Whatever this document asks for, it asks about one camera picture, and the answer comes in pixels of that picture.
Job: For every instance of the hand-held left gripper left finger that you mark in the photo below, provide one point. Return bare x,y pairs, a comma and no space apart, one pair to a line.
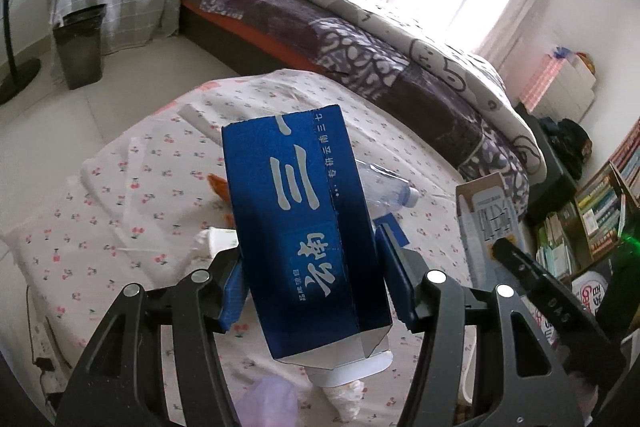
232,294

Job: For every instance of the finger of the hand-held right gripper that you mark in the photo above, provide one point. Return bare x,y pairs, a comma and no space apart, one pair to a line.
555,302

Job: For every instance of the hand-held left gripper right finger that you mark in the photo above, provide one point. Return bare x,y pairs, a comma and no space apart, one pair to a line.
395,272

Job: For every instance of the clear plastic bottle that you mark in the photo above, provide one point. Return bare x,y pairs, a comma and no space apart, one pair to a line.
386,187

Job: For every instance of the blue printed carton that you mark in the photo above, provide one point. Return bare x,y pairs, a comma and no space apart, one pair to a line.
300,232

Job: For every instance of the orange peel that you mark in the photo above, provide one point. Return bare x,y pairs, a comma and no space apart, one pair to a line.
218,187

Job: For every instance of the black trash bin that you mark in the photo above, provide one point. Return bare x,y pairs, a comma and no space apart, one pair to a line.
79,49

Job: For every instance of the person's left hand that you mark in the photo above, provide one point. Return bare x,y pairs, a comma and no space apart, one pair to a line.
270,402

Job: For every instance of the wooden bookshelf with books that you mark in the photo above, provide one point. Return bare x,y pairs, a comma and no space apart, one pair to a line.
595,217

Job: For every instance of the white open carton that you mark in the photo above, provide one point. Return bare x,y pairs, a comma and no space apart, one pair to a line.
487,217

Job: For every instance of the black cabinet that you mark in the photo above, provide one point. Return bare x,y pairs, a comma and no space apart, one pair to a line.
542,187

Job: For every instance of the floral tablecloth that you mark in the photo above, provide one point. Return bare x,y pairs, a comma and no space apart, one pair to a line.
125,232

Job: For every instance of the crumpled white tissue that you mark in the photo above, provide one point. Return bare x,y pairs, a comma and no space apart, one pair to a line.
350,402

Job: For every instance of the black bag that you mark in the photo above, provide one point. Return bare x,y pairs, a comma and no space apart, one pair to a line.
570,147

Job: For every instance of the white power strip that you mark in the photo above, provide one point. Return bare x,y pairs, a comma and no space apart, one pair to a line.
45,342

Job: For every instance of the pink checked box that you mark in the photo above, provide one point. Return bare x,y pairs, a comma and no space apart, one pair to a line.
555,87

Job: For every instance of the purple patterned quilt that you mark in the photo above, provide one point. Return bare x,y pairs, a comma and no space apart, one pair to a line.
380,37

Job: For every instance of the white sheer curtain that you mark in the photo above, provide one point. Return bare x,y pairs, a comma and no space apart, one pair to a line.
530,7

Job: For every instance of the black floor lamp stand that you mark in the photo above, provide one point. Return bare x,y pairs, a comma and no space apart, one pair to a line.
20,79

